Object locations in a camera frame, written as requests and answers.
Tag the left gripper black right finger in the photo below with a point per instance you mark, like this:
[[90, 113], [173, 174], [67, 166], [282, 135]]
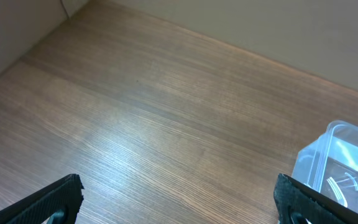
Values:
[[297, 203]]

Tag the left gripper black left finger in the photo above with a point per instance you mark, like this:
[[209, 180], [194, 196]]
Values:
[[58, 202]]

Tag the clear container, left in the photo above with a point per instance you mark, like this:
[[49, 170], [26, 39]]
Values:
[[332, 154]]

